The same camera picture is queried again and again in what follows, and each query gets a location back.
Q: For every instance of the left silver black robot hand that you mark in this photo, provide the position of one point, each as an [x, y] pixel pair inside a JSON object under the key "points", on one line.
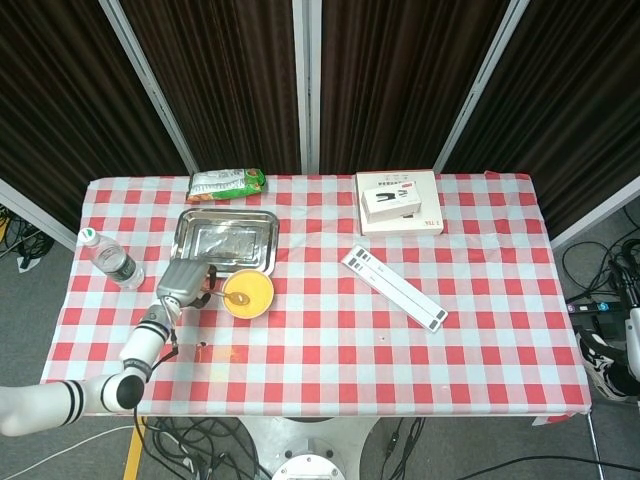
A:
{"points": [[182, 282]]}

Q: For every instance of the silver spoon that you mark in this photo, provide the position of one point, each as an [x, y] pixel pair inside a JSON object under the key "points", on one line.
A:
{"points": [[239, 299]]}

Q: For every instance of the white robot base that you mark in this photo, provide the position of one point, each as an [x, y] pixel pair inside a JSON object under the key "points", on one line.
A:
{"points": [[305, 445]]}

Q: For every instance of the rectangular stainless steel tray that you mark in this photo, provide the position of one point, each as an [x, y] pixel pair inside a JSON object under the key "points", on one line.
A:
{"points": [[225, 240]]}

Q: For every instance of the orange bowl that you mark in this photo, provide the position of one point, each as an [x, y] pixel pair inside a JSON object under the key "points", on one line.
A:
{"points": [[255, 300]]}

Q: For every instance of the clear plastic water bottle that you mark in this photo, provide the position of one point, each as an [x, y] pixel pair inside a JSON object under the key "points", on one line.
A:
{"points": [[114, 262]]}

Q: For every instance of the green white snack bag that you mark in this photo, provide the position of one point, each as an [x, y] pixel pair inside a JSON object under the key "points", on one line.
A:
{"points": [[225, 185]]}

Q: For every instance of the red white checkered tablecloth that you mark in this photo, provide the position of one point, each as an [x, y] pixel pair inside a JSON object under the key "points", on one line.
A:
{"points": [[325, 370]]}

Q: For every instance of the dark curtain divider panel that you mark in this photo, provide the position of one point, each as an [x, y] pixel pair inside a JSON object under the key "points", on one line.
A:
{"points": [[60, 100], [400, 75], [575, 100], [225, 75]]}

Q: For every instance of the white folding laptop stand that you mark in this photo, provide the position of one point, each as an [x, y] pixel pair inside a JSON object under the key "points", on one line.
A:
{"points": [[395, 288]]}

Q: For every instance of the small white stapler box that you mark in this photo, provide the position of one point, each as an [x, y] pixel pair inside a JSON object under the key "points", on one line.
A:
{"points": [[390, 202]]}

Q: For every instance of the large flat white box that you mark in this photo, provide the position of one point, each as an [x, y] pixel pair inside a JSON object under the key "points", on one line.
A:
{"points": [[430, 220]]}

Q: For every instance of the black power strip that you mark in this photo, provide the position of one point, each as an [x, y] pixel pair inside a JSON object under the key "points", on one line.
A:
{"points": [[592, 306]]}

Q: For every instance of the black white sneaker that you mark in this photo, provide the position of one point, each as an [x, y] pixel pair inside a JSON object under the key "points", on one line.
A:
{"points": [[607, 370]]}

